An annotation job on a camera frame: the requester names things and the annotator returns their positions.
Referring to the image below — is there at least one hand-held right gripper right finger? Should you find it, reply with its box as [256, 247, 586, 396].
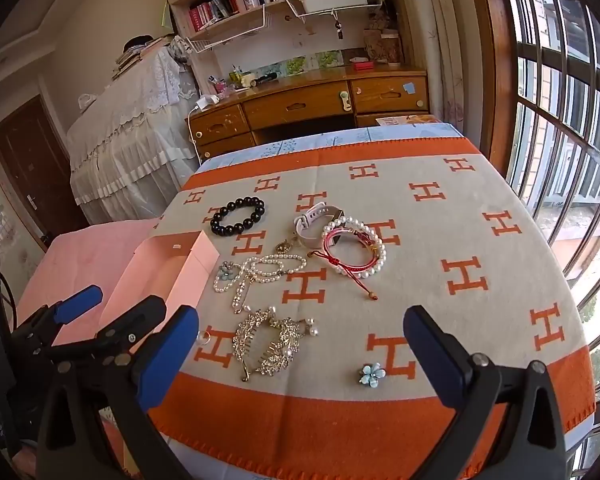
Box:
[403, 304, 567, 480]

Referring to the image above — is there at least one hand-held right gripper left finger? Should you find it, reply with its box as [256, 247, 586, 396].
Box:
[35, 304, 201, 480]

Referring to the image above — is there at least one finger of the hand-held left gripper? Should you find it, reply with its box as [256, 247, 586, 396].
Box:
[50, 295, 167, 362]
[10, 285, 104, 349]

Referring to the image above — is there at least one pink box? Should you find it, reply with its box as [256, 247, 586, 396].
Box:
[100, 232, 221, 341]

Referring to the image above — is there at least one pearl pin brooch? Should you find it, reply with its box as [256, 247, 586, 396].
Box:
[230, 272, 253, 315]

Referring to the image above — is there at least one crystal hair comb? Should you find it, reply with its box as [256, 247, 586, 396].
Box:
[232, 307, 306, 383]

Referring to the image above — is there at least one white pearl bracelet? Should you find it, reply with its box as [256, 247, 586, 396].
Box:
[321, 216, 387, 279]

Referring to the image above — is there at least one black bead bracelet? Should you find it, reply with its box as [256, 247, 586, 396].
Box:
[210, 196, 266, 237]

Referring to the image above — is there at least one white pearl necklace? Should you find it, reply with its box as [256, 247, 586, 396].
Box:
[307, 227, 381, 302]

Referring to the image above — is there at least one pink wrist watch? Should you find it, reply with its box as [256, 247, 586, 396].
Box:
[293, 201, 343, 251]

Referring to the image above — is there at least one orange patterned blanket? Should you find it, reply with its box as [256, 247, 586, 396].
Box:
[147, 137, 597, 466]

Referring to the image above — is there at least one brown wooden door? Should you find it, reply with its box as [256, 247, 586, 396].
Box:
[0, 95, 88, 251]

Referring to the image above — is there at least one white lace furniture cover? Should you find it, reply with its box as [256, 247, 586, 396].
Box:
[65, 35, 203, 221]

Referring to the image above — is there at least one orange magazine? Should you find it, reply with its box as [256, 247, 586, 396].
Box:
[375, 114, 446, 128]

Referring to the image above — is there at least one cluster of small bottles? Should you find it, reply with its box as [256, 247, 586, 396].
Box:
[207, 65, 253, 96]

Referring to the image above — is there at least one stack of books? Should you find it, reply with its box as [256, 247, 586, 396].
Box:
[112, 35, 173, 81]

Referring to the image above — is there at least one wooden desk with drawers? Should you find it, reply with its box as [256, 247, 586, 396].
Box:
[187, 65, 431, 161]

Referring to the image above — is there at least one barred window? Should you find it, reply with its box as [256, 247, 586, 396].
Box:
[480, 0, 600, 480]

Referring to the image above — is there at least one row of red books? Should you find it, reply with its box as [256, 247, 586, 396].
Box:
[187, 0, 241, 33]

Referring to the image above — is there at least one patterned paper bag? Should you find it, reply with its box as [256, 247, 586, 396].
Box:
[362, 27, 386, 63]

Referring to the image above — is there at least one pale curtain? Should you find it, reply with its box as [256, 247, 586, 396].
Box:
[395, 0, 481, 133]

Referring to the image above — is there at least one white storage basket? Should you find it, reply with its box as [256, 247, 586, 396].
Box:
[297, 0, 370, 13]

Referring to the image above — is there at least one white cable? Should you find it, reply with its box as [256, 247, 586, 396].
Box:
[187, 105, 203, 166]

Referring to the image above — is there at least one white wire rack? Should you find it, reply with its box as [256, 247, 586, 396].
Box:
[282, 0, 388, 23]
[187, 2, 273, 53]

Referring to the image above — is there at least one green floral wall panel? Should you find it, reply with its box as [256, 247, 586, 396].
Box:
[265, 50, 346, 78]

